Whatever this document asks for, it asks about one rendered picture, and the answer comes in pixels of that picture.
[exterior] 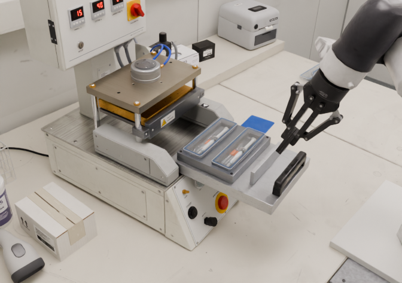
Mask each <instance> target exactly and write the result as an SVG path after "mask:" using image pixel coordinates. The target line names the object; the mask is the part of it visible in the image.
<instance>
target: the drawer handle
mask: <svg viewBox="0 0 402 283"><path fill-rule="evenodd" d="M306 155H307V154H306V153H305V152H304V151H300V152H299V153H298V154H297V155H296V156H295V158H294V159H293V160H292V161H291V163H290V164H289V165H288V166H287V167H286V168H285V169H284V171H283V172H282V173H281V174H280V176H278V178H277V179H276V180H275V182H274V185H273V191H272V194H274V195H275V196H278V197H280V196H281V194H282V189H283V187H284V186H285V185H286V183H287V182H288V181H289V180H290V179H291V177H292V176H293V175H294V174H295V172H296V171H297V170H298V168H299V167H300V166H304V165H305V163H306Z"/></svg>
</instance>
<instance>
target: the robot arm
mask: <svg viewBox="0 0 402 283"><path fill-rule="evenodd" d="M315 47H316V50H317V52H318V55H319V58H320V59H321V61H320V63H319V65H320V68H319V69H318V70H317V72H316V74H315V75H314V76H313V78H312V79H311V80H310V81H309V82H307V83H306V84H300V83H299V82H298V81H296V82H295V83H294V84H293V85H292V86H291V96H290V99H289V101H288V104H287V107H286V110H285V113H284V116H283V118H282V122H283V124H285V125H286V129H285V130H284V132H283V133H282V135H281V138H282V139H284V140H283V141H282V142H281V144H280V145H279V147H278V148H277V149H276V152H278V153H279V154H280V155H281V154H282V153H283V152H284V150H285V149H286V148H287V146H289V144H290V145H292V146H294V145H295V144H296V143H297V142H298V140H299V139H300V138H303V139H304V140H305V141H308V140H310V139H312V138H313V137H314V136H316V135H317V134H319V133H321V132H322V131H323V130H325V129H326V128H328V127H329V126H331V125H335V124H339V123H340V122H341V120H342V119H343V115H341V114H340V113H339V110H338V108H339V106H340V102H341V100H342V99H343V98H344V97H345V96H346V94H347V93H348V92H349V91H350V90H352V89H354V88H356V87H357V86H358V85H359V83H360V82H361V81H362V80H363V79H364V77H365V76H366V75H367V74H368V73H369V72H370V71H371V70H372V69H373V67H374V66H375V64H383V65H385V66H386V67H387V70H388V72H389V74H390V76H391V78H392V80H393V82H394V85H395V88H396V91H397V94H398V95H400V96H401V97H402V0H367V1H366V2H365V3H363V4H362V5H361V6H360V8H359V9H358V11H357V12H356V13H355V15H354V16H353V18H352V19H351V21H350V22H349V23H348V25H347V26H346V27H345V29H344V31H343V33H342V35H341V37H340V38H339V39H338V40H335V39H330V38H325V37H320V36H319V37H318V38H317V40H316V41H315ZM302 90H303V98H304V104H303V105H302V107H301V108H300V110H299V111H298V113H297V114H296V115H295V117H294V118H293V119H291V117H292V114H293V111H294V108H295V106H296V103H297V100H298V98H299V95H300V93H301V92H302ZM309 108H310V109H311V110H312V111H313V113H312V114H311V115H310V117H309V118H308V119H307V120H306V122H305V123H304V125H302V127H301V128H300V129H298V128H297V127H295V125H296V124H297V123H298V122H299V120H300V119H301V118H302V116H303V115H304V114H305V112H306V111H307V110H308V109H309ZM329 112H332V114H331V115H330V118H328V119H327V120H326V121H324V122H322V123H321V124H320V125H318V126H317V127H316V128H314V129H312V130H311V131H310V132H307V129H308V128H309V127H310V125H311V124H312V123H313V122H314V120H315V119H316V118H317V116H318V115H319V114H326V113H329Z"/></svg>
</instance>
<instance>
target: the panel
mask: <svg viewBox="0 0 402 283"><path fill-rule="evenodd" d="M172 190H173V192H174V194H175V197H176V199H177V201H178V204H179V207H180V208H181V211H182V214H183V216H184V219H185V221H186V223H187V226H188V229H189V231H190V233H191V236H192V238H193V240H194V243H195V246H198V244H199V243H200V242H201V241H202V240H203V238H204V237H205V236H206V235H207V234H208V233H209V232H210V231H211V230H212V229H213V228H214V227H212V226H208V225H206V224H204V219H205V218H206V217H208V218H209V217H216V218H217V221H218V222H219V221H220V219H222V218H223V216H224V215H225V214H226V213H227V212H228V211H229V209H230V208H231V207H232V206H233V205H234V204H235V203H236V202H237V201H238V200H237V199H235V198H233V197H231V196H228V195H226V194H224V193H222V192H220V191H218V190H216V189H214V188H211V187H209V186H207V185H204V186H203V187H202V188H195V187H194V185H193V179H192V178H190V177H188V176H185V175H184V176H183V177H182V178H181V179H180V180H179V181H178V182H176V183H175V184H174V185H173V186H172ZM220 196H226V197H227V199H228V202H229V203H228V206H227V208H226V209H225V210H222V209H220V208H219V207H218V199H219V198H220ZM191 208H196V209H197V216H196V218H191V217H190V209H191ZM218 222H217V223H218Z"/></svg>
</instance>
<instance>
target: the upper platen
mask: <svg viewBox="0 0 402 283"><path fill-rule="evenodd" d="M192 90H193V88H192V87H190V86H186V85H183V86H182V87H180V88H179V89H178V90H176V91H174V92H173V93H171V94H170V95H169V96H167V97H165V98H164V99H162V100H161V101H159V102H158V103H156V104H155V105H153V106H152V107H150V108H149V109H147V110H146V111H144V112H143V113H141V126H144V127H145V123H146V122H147V121H148V120H150V119H151V118H153V117H154V116H156V115H157V114H158V113H160V112H162V111H163V110H164V109H166V108H167V107H169V106H170V105H172V104H173V103H174V102H176V101H177V100H179V99H181V98H182V97H183V96H185V95H186V94H187V93H189V92H191V91H192ZM98 100H99V106H100V108H99V111H100V112H102V113H105V114H107V115H110V116H111V117H114V118H116V119H119V120H121V121H123V122H125V123H128V124H131V125H132V126H135V113H134V112H132V111H129V110H128V109H125V108H122V107H120V106H118V105H115V104H112V103H110V102H108V101H105V100H103V99H101V98H99V99H98Z"/></svg>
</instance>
